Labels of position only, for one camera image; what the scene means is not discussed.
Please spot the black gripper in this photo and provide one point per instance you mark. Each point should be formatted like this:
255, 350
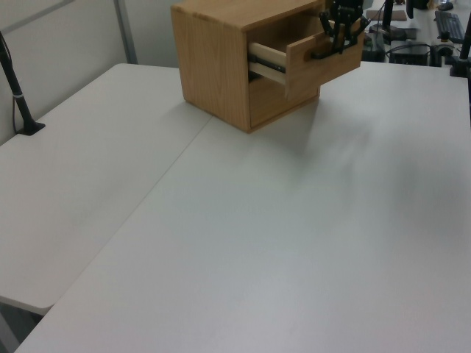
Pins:
346, 7

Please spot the wooden drawer with recessed grip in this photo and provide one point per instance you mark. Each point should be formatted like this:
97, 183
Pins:
265, 104

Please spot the light wooden drawer cabinet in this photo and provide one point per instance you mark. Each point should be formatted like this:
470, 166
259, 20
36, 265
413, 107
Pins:
209, 62

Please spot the dark green device box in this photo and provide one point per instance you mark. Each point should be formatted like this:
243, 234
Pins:
371, 51

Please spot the black monitor stand round base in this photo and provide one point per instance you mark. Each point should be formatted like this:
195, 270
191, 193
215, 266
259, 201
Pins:
388, 31

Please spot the brown desk mat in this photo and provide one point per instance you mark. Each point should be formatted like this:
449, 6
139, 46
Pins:
395, 15

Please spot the black electronics box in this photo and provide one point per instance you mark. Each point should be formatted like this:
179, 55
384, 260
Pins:
410, 54

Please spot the dark computer mouse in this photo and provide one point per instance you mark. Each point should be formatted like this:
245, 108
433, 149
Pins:
446, 6

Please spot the black computer keyboard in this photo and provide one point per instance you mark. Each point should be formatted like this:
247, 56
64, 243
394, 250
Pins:
449, 23

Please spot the black clamped camera stand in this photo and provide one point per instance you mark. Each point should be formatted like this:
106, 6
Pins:
461, 64

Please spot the grey metal partition post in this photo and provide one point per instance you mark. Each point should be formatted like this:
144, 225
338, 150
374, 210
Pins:
127, 31

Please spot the black camera stand with base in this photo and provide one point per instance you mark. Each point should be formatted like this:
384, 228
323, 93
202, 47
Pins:
18, 97

